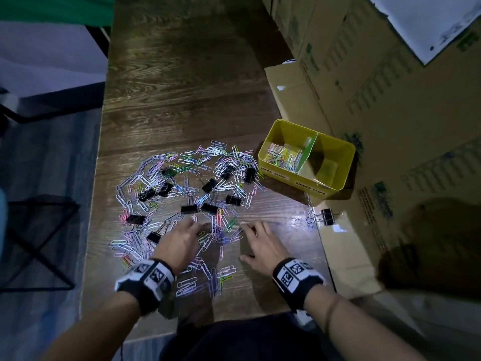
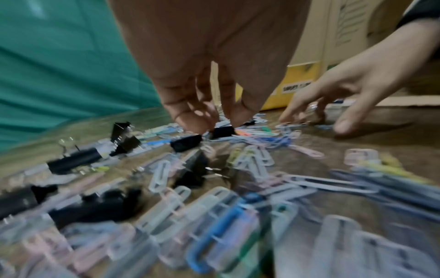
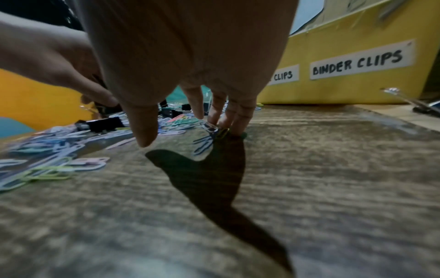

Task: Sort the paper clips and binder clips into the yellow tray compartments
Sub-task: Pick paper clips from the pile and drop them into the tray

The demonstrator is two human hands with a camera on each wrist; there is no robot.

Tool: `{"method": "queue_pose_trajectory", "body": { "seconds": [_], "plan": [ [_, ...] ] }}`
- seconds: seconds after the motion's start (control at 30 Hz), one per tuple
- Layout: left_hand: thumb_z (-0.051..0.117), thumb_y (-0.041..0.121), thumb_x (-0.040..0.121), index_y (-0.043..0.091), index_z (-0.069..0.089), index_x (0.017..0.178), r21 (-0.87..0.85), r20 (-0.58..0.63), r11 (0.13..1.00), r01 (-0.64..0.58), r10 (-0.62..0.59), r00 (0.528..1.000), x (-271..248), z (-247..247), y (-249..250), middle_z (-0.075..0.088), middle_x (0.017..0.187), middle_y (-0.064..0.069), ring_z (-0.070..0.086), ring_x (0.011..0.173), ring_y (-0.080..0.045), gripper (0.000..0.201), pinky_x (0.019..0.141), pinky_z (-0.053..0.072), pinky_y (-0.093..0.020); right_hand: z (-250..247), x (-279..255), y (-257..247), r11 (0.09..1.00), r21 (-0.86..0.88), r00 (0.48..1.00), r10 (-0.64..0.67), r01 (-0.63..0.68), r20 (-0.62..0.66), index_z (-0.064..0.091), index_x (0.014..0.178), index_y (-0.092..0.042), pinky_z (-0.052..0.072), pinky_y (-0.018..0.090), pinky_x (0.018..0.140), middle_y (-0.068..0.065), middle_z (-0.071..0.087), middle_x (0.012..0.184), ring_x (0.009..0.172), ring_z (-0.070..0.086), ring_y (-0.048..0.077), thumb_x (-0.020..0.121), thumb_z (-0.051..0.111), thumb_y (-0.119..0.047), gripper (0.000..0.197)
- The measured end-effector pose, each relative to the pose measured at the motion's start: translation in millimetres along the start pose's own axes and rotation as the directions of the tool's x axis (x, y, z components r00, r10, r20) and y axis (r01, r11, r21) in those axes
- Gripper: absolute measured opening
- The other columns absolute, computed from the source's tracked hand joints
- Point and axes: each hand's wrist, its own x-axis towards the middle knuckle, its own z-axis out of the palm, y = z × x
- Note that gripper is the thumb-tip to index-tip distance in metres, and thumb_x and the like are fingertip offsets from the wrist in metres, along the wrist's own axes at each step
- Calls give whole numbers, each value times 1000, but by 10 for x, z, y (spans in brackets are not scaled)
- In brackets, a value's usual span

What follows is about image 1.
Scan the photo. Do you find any yellow divided bin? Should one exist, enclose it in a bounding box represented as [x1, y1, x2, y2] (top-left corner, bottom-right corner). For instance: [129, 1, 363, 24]
[258, 119, 357, 200]

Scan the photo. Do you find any light blue object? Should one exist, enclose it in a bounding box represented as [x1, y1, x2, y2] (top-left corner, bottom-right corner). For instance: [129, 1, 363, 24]
[0, 188, 8, 252]

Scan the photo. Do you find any black right wristband with markers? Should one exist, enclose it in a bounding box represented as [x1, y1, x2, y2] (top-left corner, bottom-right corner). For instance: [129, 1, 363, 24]
[272, 257, 326, 312]

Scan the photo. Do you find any group of black binder clips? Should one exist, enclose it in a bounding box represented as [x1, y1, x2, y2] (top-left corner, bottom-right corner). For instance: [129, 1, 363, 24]
[126, 167, 258, 245]

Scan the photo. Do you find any person's black clothing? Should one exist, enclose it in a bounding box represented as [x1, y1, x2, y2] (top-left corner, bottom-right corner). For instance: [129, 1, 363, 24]
[159, 311, 331, 361]

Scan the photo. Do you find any white paper sheet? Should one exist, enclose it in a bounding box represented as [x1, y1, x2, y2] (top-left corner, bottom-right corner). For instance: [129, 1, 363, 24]
[366, 0, 481, 66]

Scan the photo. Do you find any person's left forearm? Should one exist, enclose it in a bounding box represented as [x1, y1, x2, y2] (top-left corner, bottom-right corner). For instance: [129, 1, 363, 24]
[41, 291, 142, 361]

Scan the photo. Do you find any large printed cardboard box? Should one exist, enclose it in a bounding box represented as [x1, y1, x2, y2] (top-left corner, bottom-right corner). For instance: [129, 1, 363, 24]
[265, 0, 481, 299]

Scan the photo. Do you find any green divider card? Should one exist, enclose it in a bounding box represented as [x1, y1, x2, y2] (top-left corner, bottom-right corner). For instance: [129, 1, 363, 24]
[295, 137, 318, 173]

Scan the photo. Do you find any person's right forearm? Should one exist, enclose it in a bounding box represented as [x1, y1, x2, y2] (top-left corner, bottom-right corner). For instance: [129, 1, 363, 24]
[303, 283, 425, 361]

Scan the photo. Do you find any green cloth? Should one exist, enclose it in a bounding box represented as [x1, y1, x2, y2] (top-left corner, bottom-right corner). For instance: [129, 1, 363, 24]
[0, 0, 116, 28]

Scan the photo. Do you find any black wristband with markers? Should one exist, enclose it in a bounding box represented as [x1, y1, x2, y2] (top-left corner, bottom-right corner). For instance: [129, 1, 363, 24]
[114, 258, 176, 316]
[272, 257, 326, 312]

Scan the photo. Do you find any person's left hand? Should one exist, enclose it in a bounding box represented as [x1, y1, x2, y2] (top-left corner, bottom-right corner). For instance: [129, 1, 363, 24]
[152, 218, 211, 276]

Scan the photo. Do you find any black left wristband with markers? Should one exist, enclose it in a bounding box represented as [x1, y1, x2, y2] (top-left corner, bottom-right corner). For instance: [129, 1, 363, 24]
[114, 258, 176, 316]

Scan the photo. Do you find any person's right hand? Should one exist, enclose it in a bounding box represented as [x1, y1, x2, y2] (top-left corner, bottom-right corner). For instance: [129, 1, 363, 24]
[239, 220, 291, 277]

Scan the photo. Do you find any black metal stool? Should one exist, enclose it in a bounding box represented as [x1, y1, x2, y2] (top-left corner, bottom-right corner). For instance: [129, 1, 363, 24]
[0, 195, 80, 294]

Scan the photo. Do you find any white furniture with black base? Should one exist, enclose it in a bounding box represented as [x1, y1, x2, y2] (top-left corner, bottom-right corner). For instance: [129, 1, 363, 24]
[0, 20, 110, 124]

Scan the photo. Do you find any single black binder clip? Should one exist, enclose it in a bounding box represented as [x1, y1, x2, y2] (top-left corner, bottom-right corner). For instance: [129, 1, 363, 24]
[320, 208, 343, 227]

